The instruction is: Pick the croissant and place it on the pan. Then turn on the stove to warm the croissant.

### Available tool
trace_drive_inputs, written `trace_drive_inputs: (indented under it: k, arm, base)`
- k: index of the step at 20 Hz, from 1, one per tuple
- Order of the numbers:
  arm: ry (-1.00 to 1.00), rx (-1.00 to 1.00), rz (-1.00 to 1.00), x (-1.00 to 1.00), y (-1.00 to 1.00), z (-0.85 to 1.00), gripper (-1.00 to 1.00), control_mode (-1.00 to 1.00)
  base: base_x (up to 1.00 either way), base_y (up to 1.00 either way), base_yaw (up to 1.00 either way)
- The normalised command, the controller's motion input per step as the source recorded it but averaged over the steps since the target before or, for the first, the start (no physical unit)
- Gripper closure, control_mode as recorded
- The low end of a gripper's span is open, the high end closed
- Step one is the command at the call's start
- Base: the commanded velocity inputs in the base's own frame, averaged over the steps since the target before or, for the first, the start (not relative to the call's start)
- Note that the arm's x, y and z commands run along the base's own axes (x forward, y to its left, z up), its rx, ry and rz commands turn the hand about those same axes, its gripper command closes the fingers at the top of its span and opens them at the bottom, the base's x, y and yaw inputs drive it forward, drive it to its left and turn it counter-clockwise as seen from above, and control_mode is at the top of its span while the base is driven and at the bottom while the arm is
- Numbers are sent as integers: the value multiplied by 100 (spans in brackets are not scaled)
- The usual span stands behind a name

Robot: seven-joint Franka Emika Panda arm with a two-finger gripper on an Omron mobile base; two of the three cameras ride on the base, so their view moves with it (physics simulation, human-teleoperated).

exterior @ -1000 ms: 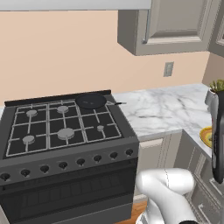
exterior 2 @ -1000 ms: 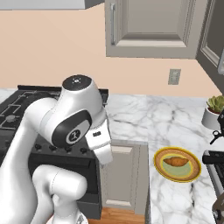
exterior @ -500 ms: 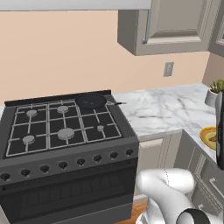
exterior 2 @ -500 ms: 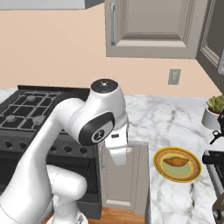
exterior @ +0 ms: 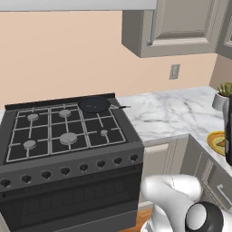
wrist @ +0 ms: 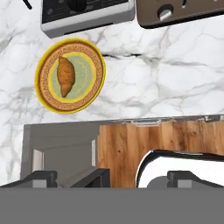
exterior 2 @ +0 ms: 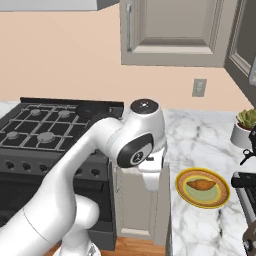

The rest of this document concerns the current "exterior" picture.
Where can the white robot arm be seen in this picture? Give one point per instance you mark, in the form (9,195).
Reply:
(169,196)

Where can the grey stove with oven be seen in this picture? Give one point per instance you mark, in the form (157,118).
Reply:
(130,133)

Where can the black frying pan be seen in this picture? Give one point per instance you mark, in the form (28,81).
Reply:
(94,104)

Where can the black stove knob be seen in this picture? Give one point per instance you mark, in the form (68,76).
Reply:
(83,167)
(46,174)
(65,171)
(101,164)
(26,178)
(133,157)
(5,182)
(117,160)

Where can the brown croissant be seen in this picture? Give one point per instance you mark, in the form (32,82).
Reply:
(221,143)

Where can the grey base cupboard door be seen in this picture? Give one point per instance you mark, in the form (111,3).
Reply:
(155,169)

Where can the grey base cupboard run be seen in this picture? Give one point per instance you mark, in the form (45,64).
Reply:
(196,163)

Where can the dark oven door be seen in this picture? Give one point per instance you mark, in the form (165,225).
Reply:
(75,201)

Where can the yellow plate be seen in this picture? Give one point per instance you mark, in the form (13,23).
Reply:
(215,141)

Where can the potted plant in white pot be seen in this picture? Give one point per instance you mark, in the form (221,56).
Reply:
(220,101)

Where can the grey range hood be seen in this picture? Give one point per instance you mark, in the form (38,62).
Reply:
(75,4)

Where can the grey wall socket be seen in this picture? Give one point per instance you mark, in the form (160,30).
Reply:
(174,71)

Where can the grey wall cupboard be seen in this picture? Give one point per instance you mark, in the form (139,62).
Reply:
(133,33)

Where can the grey wall cupboard door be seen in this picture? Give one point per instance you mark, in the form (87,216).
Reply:
(229,24)
(184,21)

